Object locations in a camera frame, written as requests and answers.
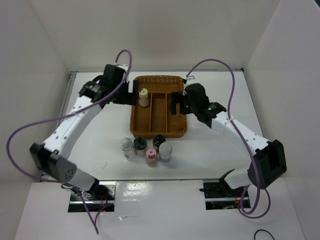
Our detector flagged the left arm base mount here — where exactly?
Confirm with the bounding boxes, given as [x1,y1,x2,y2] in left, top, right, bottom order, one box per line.
[60,181,117,213]

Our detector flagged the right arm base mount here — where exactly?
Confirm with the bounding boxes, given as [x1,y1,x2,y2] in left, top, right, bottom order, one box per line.
[199,179,245,210]

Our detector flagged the silver-lid blue-label bottle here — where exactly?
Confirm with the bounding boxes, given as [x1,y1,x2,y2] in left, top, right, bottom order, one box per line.
[158,142,173,165]

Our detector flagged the brown wicker divided tray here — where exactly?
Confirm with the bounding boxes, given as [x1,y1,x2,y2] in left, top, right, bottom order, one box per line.
[130,75,188,139]

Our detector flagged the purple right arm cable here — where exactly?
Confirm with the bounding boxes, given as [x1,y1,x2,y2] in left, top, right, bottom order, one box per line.
[186,58,272,220]

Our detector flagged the large black-cap grinder bottle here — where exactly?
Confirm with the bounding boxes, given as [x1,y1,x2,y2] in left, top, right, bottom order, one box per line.
[133,136,148,157]

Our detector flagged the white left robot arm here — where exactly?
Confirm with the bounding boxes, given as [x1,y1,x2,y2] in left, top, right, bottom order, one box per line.
[30,64,139,200]

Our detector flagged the black cable loop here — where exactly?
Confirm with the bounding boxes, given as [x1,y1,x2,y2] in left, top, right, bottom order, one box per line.
[254,229,276,240]

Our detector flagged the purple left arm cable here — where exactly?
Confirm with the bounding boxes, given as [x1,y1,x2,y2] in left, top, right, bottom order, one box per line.
[6,49,133,235]

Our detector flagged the yellow-cap spice bottle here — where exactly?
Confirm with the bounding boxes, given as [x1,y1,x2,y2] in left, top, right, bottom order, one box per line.
[138,88,150,108]

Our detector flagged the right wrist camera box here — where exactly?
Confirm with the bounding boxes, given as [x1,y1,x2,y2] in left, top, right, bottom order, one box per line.
[182,75,196,84]

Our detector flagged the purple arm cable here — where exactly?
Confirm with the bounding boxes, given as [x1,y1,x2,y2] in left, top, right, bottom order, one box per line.
[6,49,133,235]
[186,58,272,220]

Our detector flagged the pink-cap spice bottle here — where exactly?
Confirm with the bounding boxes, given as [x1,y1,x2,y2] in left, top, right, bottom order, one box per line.
[146,148,159,167]

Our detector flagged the silver-lid white shaker bottle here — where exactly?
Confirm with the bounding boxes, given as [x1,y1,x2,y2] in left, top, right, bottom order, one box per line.
[120,137,137,162]

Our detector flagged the small black-cap pepper bottle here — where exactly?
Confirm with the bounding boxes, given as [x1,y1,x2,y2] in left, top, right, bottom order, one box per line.
[152,134,166,153]

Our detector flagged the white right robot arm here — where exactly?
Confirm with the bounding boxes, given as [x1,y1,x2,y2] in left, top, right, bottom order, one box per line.
[169,83,287,197]

